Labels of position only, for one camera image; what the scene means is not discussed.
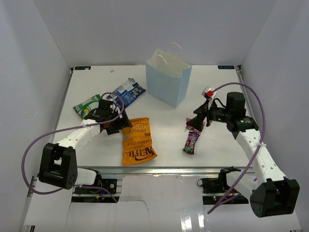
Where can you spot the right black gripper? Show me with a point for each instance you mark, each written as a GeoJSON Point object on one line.
{"type": "Point", "coordinates": [197, 122]}

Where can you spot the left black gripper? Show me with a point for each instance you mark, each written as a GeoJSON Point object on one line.
{"type": "Point", "coordinates": [122, 123]}

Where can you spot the orange potato chip bag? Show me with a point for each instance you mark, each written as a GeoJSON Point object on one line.
{"type": "Point", "coordinates": [137, 142]}

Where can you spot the blue snack bag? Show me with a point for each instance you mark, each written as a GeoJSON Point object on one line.
{"type": "Point", "coordinates": [128, 92]}

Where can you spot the green snack bag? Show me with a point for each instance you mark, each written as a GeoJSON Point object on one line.
{"type": "Point", "coordinates": [84, 108]}

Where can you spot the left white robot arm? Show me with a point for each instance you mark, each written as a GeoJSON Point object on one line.
{"type": "Point", "coordinates": [59, 161]}

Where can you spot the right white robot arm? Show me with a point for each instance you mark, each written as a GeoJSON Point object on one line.
{"type": "Point", "coordinates": [272, 193]}

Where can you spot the light blue paper bag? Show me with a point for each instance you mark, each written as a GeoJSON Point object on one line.
{"type": "Point", "coordinates": [167, 77]}

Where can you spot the pink candy packet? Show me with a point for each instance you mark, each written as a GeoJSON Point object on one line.
{"type": "Point", "coordinates": [195, 124]}

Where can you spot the brown M&M's packet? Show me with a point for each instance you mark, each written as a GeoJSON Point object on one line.
{"type": "Point", "coordinates": [190, 144]}

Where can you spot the right blue table label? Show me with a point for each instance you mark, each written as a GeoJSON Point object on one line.
{"type": "Point", "coordinates": [226, 67]}

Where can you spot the blue table label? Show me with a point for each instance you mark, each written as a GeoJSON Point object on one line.
{"type": "Point", "coordinates": [226, 67]}
{"type": "Point", "coordinates": [82, 68]}

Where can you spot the left blue table label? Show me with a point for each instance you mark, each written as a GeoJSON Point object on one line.
{"type": "Point", "coordinates": [82, 68]}

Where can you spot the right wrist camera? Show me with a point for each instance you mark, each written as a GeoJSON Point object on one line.
{"type": "Point", "coordinates": [209, 93]}

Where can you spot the aluminium front rail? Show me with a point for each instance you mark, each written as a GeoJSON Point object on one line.
{"type": "Point", "coordinates": [157, 170]}

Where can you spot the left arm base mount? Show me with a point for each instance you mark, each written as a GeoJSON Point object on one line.
{"type": "Point", "coordinates": [108, 184]}

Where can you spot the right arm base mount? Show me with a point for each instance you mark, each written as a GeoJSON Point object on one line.
{"type": "Point", "coordinates": [218, 184]}

